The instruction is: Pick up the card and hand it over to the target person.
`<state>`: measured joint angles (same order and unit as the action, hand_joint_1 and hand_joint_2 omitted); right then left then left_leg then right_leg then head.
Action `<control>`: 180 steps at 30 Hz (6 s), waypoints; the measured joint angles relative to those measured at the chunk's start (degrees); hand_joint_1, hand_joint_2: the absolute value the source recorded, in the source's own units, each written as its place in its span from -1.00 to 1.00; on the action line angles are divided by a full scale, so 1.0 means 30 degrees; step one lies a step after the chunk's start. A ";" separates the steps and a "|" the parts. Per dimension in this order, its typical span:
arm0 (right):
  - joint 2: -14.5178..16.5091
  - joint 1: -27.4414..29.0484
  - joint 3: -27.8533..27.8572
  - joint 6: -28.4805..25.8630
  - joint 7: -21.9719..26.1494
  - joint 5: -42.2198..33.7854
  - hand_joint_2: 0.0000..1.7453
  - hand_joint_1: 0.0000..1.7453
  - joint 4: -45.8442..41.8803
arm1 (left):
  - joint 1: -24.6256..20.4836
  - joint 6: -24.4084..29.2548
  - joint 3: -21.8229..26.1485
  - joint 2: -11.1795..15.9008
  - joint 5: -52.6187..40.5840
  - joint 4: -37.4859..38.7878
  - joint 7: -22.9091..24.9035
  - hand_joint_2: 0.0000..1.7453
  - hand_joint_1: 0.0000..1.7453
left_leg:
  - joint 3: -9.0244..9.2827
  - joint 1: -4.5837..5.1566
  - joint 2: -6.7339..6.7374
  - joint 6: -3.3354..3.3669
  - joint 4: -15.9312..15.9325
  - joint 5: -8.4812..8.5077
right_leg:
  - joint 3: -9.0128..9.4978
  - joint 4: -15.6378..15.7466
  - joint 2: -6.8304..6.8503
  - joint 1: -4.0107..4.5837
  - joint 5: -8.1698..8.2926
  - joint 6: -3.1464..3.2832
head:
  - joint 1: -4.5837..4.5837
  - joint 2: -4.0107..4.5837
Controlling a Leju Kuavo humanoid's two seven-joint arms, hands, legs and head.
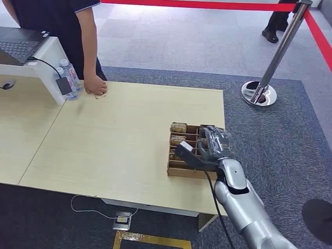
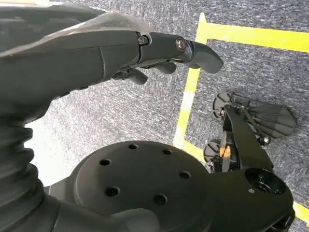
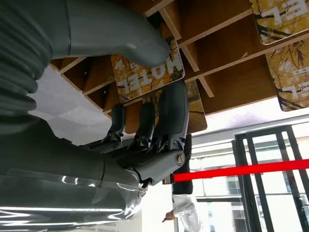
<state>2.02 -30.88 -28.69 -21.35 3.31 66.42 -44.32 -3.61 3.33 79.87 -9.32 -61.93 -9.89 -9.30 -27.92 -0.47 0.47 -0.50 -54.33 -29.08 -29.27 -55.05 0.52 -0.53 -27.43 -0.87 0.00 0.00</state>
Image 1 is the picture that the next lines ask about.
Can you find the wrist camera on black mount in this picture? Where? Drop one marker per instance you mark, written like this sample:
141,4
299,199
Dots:
190,156

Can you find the long red barrier belt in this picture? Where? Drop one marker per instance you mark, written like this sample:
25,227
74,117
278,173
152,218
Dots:
197,4

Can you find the black power adapter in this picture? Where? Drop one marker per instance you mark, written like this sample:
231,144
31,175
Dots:
63,86

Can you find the person's left hand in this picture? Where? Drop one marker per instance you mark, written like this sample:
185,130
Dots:
95,86

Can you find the white desk frame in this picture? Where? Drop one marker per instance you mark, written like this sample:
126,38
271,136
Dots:
155,208

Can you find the white desk riser shelf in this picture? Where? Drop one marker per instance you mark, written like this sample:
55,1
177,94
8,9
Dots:
49,55

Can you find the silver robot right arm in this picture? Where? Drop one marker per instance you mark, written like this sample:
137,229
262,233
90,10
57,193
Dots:
246,206

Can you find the black round desk grommet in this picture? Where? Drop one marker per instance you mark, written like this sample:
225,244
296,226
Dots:
8,84

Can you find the clear plastic water bottle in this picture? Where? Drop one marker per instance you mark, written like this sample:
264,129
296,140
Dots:
71,92
72,75

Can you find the dark grey laptop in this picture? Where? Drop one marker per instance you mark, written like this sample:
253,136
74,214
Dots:
18,43

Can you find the person's left forearm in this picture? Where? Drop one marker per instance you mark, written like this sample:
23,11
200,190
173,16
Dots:
90,58

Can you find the person standing behind barrier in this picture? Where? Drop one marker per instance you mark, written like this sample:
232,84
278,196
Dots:
275,24

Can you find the chrome stanchion post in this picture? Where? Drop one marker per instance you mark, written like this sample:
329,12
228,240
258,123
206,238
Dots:
282,44

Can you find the wooden slotted card holder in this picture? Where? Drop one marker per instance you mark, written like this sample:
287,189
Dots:
181,168

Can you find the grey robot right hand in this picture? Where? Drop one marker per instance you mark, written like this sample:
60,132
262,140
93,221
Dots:
216,144

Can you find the short red barrier belt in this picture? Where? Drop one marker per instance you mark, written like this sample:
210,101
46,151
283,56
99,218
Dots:
318,37

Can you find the metal floor socket box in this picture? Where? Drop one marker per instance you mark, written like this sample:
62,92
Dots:
121,220

